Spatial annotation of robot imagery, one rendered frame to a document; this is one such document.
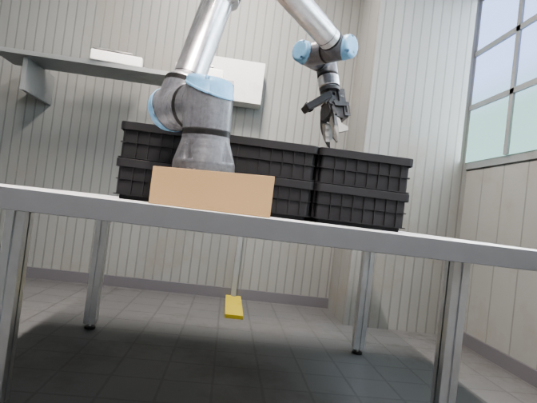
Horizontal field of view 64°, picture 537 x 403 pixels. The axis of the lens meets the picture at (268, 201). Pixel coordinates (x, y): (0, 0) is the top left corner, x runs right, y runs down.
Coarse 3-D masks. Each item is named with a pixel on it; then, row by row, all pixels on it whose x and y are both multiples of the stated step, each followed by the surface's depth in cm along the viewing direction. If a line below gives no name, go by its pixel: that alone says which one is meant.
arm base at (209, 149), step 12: (192, 132) 99; (204, 132) 98; (216, 132) 99; (228, 132) 102; (180, 144) 101; (192, 144) 98; (204, 144) 98; (216, 144) 99; (228, 144) 102; (180, 156) 99; (192, 156) 97; (204, 156) 97; (216, 156) 98; (228, 156) 102; (192, 168) 97; (204, 168) 97; (216, 168) 98; (228, 168) 100
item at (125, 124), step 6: (126, 126) 126; (132, 126) 127; (138, 126) 127; (144, 126) 127; (150, 126) 127; (156, 126) 127; (156, 132) 127; (162, 132) 127; (168, 132) 127; (174, 132) 127; (180, 132) 127
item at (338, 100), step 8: (320, 88) 151; (328, 88) 149; (336, 88) 150; (336, 96) 152; (344, 96) 152; (328, 104) 147; (336, 104) 148; (344, 104) 149; (320, 112) 153; (328, 112) 147; (344, 112) 148; (328, 120) 151
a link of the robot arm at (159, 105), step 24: (216, 0) 115; (240, 0) 120; (192, 24) 116; (216, 24) 115; (192, 48) 112; (216, 48) 117; (168, 72) 111; (192, 72) 111; (168, 96) 107; (168, 120) 108
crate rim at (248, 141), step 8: (232, 136) 128; (240, 136) 128; (248, 144) 129; (256, 144) 129; (264, 144) 129; (272, 144) 129; (280, 144) 129; (288, 144) 129; (296, 144) 130; (304, 152) 130; (312, 152) 130
